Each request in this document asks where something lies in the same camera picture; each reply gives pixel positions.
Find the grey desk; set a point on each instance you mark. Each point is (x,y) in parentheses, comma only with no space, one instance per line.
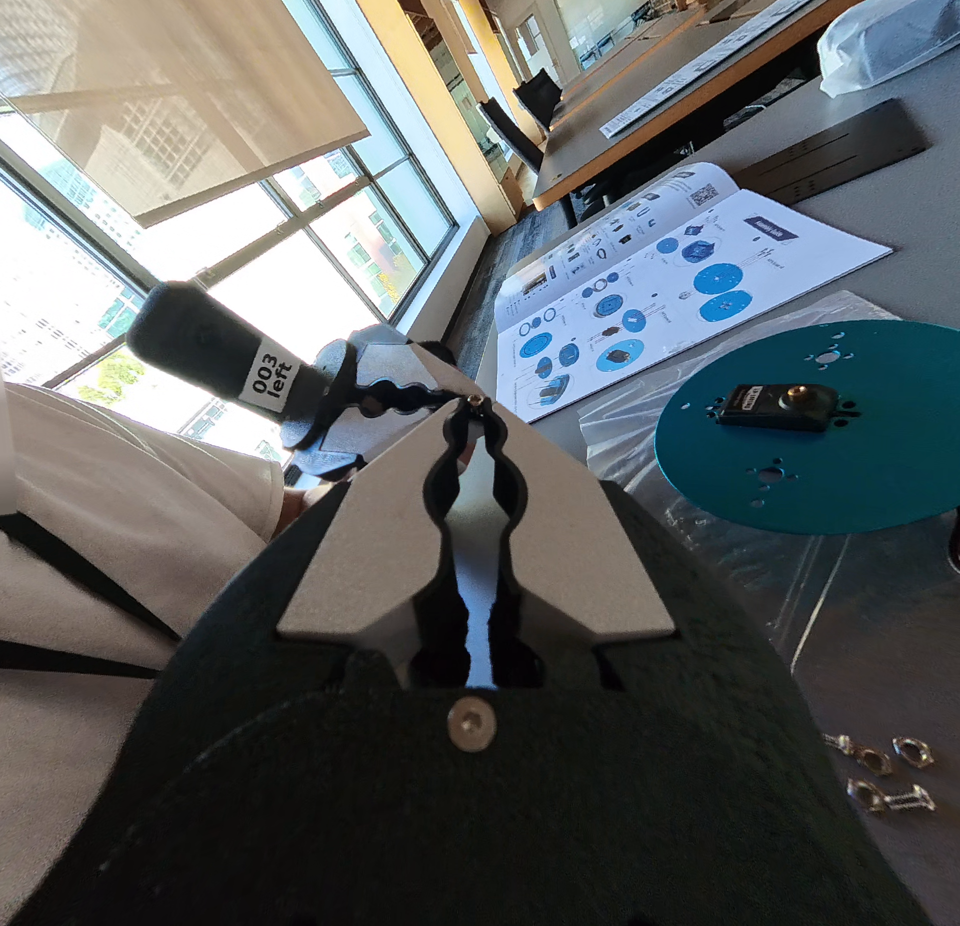
(900,214)

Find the scatter of small screws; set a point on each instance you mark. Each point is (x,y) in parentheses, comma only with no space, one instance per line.
(870,761)

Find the blue round metal plate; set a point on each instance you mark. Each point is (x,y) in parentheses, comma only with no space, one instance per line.
(862,476)

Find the black servo motor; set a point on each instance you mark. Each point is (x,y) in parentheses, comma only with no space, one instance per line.
(780,405)

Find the black office chair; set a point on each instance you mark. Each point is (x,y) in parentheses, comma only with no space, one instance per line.
(540,94)
(510,131)

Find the large clear plastic bag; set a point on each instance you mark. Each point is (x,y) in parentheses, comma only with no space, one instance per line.
(862,604)

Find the crumpled white plastic bag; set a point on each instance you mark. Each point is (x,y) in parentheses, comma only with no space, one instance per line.
(892,34)

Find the person's white shirt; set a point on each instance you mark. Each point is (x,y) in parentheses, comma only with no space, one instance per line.
(112,491)

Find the window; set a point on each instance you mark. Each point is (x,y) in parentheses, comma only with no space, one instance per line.
(75,281)

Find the beige roller blind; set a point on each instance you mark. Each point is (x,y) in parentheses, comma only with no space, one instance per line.
(150,79)

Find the background wooden table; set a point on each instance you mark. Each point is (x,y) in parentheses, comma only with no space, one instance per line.
(637,64)

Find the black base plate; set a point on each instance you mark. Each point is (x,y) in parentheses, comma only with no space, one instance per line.
(840,154)

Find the person's left hand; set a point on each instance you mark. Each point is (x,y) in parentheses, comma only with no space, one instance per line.
(304,502)

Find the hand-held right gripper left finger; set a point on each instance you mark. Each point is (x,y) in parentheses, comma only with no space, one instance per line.
(375,551)

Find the white instruction manual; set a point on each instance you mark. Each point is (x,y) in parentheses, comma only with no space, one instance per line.
(750,266)

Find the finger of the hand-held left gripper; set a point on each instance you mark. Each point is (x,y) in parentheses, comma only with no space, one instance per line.
(435,375)
(375,435)

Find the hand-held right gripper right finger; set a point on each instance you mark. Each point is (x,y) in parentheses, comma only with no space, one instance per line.
(585,559)

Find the long white paper sheet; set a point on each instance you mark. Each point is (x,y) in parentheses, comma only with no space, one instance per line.
(712,60)

